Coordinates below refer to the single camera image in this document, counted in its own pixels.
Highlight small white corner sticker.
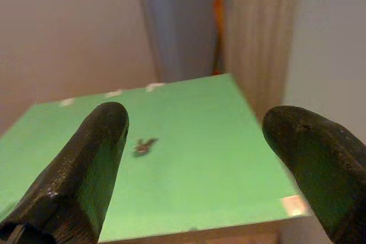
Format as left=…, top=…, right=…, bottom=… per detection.
left=283, top=195, right=305, bottom=216

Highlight light wooden cabinet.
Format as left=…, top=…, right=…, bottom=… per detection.
left=224, top=0, right=301, bottom=119

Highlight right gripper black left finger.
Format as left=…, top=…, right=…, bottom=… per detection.
left=0, top=102, right=130, bottom=244

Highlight green sheet with white sticker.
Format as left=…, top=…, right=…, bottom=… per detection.
left=0, top=73, right=311, bottom=241

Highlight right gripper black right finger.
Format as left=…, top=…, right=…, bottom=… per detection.
left=262, top=105, right=366, bottom=244

